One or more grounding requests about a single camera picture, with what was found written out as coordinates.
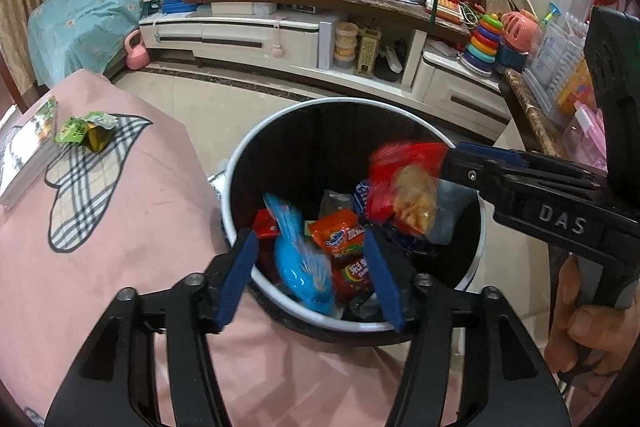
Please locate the blue toy horn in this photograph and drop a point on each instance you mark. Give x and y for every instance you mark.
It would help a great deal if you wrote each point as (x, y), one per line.
(552, 14)

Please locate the pink perforated toy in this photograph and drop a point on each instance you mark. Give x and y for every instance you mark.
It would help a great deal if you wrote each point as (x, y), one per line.
(520, 29)

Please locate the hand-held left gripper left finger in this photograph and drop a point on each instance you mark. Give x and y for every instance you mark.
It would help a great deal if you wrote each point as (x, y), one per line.
(239, 279)

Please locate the colourful picture box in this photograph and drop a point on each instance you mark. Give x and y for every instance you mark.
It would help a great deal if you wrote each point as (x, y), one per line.
(575, 92)

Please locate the green snack wrapper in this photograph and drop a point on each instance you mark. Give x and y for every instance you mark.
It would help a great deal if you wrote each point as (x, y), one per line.
(75, 129)

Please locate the red candy packet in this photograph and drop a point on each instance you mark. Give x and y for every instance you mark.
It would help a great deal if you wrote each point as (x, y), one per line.
(352, 279)

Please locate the stacked yellow containers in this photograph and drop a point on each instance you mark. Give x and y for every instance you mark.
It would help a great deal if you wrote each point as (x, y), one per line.
(345, 44)

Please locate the white slipper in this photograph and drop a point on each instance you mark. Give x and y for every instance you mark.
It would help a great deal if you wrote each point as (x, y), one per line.
(392, 59)

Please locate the light blue furniture cover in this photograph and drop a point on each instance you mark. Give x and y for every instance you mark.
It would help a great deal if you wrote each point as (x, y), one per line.
(80, 22)

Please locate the light blue snack packet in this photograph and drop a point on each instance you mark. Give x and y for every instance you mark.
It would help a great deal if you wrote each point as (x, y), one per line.
(295, 262)

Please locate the white plastic organizer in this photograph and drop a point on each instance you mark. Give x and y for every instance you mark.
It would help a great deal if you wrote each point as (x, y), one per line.
(550, 57)

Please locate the white tv stand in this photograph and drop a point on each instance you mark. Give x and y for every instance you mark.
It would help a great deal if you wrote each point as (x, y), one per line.
(235, 34)

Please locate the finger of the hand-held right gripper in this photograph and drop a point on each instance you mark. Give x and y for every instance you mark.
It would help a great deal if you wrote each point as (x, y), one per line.
(492, 151)
(472, 174)

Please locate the pink cabinet child lock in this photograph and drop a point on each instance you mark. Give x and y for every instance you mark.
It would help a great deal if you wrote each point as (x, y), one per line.
(276, 39)

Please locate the pink toy container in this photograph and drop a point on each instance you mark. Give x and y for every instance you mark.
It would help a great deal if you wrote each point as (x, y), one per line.
(587, 132)

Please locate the white flat box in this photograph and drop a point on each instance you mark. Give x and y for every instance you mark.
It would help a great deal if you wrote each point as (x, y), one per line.
(240, 8)

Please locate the wooden toy frame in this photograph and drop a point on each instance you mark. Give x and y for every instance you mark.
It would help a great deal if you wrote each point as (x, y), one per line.
(367, 52)

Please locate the green covered book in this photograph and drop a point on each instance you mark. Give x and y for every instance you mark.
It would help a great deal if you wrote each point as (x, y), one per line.
(25, 152)

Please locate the black white-rimmed trash bin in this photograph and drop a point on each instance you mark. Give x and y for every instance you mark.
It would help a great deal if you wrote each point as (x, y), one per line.
(310, 142)

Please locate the person's right hand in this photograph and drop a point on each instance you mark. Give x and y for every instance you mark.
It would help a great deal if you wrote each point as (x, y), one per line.
(575, 332)

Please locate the toy telephone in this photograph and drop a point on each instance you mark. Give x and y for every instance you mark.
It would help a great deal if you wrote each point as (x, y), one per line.
(445, 7)

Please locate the red snack packet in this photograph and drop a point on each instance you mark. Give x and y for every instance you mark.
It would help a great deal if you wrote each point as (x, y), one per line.
(400, 167)

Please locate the silver foil mat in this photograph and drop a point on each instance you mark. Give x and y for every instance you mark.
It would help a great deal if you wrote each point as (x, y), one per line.
(217, 184)

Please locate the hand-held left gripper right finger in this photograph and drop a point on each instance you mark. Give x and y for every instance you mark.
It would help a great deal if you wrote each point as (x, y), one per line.
(386, 282)

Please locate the white upright box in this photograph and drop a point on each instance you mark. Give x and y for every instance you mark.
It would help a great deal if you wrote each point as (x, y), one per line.
(325, 44)

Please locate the brown marble side table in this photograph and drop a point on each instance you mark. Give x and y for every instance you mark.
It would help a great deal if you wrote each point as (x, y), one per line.
(530, 117)

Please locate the pink kettlebell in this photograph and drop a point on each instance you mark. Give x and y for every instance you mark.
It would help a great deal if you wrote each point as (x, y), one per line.
(136, 57)

